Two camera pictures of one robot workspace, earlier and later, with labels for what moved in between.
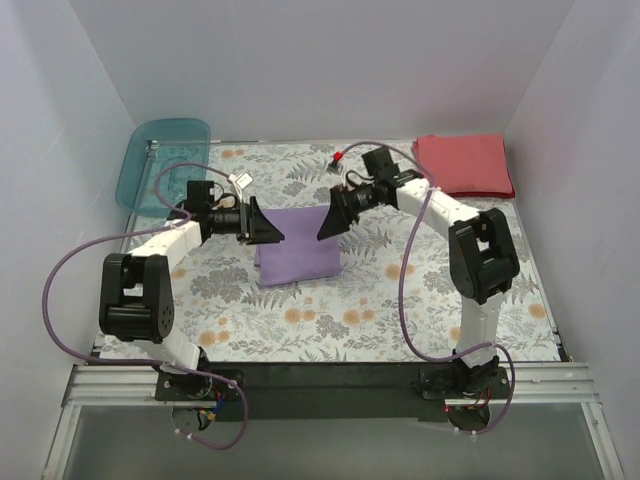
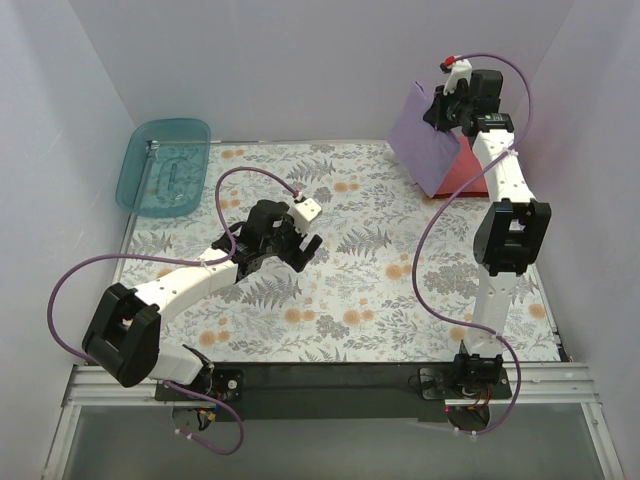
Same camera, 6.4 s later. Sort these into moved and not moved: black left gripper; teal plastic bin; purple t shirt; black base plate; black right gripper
Moved: black left gripper; purple t shirt; black right gripper
Not moved: black base plate; teal plastic bin
